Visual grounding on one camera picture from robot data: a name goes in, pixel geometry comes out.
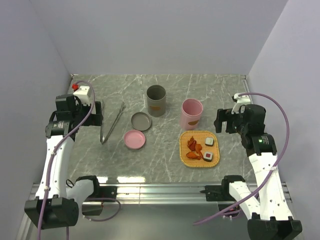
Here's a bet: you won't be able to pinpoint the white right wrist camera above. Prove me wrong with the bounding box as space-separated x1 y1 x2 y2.
231 93 251 114

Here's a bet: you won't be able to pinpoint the orange chicken wing piece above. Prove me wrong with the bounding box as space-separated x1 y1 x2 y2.
195 143 203 159

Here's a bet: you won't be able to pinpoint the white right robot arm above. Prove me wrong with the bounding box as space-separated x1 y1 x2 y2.
214 104 303 240

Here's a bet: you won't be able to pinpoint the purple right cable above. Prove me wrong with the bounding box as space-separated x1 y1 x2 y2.
192 92 291 226

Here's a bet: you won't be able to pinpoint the red food piece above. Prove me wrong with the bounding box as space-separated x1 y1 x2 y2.
187 136 197 151

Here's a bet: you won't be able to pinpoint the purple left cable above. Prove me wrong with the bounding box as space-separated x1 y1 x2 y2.
36 80 122 240

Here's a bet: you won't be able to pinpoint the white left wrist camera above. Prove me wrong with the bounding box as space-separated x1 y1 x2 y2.
71 83 92 106

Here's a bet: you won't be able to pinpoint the purple cable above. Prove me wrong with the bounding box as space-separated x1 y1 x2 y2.
192 92 291 226
36 80 122 240

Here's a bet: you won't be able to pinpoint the pink cylindrical canister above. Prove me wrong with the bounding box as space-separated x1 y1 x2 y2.
179 98 204 131

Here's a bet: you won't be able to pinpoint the metal serving tongs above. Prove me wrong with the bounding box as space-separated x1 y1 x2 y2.
99 101 126 145

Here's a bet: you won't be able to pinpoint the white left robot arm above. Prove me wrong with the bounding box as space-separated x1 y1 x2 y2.
24 94 103 231

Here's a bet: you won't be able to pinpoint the pink round lid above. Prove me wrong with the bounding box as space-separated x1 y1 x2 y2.
123 129 146 150

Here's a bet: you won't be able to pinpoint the woven bamboo tray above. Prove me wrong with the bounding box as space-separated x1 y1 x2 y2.
179 130 220 168

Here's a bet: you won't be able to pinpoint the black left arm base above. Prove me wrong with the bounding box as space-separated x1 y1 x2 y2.
82 185 118 216

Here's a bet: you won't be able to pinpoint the orange food piece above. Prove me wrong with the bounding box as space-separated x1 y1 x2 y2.
186 151 202 160

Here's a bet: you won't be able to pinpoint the grey cylindrical canister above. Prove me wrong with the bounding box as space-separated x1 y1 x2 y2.
146 84 166 117

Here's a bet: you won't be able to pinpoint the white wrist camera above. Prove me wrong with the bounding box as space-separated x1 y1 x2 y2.
231 93 251 114
71 83 92 106

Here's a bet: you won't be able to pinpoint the aluminium front rail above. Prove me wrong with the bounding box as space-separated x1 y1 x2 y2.
14 181 293 240

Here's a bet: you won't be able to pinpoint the grey round lid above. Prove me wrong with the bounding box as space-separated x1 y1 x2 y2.
130 112 152 132

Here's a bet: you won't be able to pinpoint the sushi roll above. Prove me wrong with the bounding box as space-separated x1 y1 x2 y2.
205 137 215 147
203 151 214 162

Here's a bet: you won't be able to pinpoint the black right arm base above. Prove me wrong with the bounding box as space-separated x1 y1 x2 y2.
200 185 236 211

